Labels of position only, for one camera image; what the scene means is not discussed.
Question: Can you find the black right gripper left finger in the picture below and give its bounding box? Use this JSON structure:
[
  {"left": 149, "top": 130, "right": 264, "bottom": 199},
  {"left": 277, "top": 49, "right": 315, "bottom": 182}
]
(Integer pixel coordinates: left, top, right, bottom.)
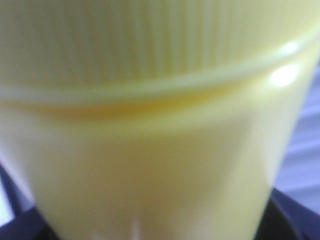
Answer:
[{"left": 0, "top": 166, "right": 58, "bottom": 240}]

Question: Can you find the yellow squeeze bottle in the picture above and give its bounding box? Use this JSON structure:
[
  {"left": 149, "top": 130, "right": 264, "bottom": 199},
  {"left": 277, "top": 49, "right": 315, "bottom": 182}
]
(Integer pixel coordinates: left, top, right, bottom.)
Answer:
[{"left": 0, "top": 0, "right": 320, "bottom": 240}]

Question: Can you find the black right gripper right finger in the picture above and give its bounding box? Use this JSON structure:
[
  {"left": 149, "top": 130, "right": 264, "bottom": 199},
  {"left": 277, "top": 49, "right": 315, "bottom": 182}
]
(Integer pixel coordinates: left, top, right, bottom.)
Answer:
[{"left": 254, "top": 188, "right": 320, "bottom": 240}]

